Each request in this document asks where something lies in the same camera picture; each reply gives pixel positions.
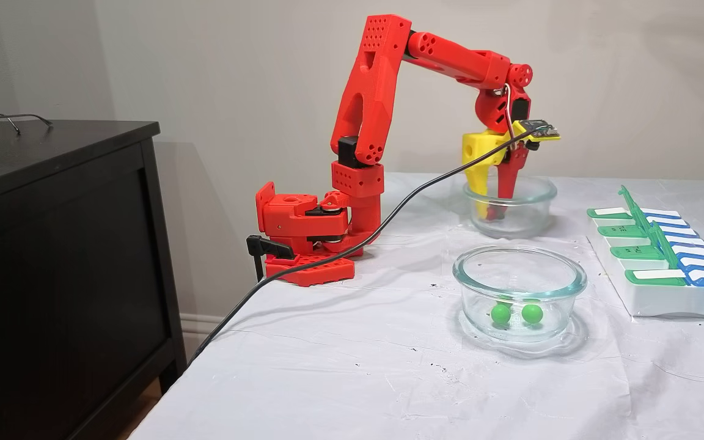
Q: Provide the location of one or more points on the green ball pill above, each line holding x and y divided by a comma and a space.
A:
500, 313
532, 313

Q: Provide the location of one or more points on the weekly pill organizer box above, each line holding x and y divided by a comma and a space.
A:
663, 299

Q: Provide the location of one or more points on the glass bowl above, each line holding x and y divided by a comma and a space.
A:
480, 293
535, 214

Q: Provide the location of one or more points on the black table clamp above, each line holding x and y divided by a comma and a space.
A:
269, 247

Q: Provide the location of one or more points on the white tablecloth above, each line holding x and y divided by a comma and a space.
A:
358, 379

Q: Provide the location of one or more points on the black wooden cabinet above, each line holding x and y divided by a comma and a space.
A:
52, 275

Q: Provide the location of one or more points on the camera board on yellow mount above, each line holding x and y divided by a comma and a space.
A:
538, 130

